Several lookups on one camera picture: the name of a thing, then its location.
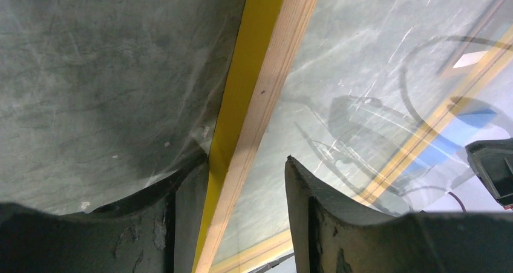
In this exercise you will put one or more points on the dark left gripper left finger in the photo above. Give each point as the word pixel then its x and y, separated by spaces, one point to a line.
pixel 153 230

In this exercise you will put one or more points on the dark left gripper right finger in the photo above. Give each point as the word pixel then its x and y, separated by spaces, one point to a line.
pixel 331 232

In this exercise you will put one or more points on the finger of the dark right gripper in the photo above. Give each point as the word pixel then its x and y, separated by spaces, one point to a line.
pixel 491 162

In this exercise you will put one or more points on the yellow wooden picture frame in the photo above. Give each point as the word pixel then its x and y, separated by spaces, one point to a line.
pixel 270 38

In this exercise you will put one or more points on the clear acrylic sheet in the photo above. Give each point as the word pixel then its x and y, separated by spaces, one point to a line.
pixel 373 83

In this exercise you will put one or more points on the blue foam pad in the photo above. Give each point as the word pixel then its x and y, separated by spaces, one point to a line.
pixel 452 139

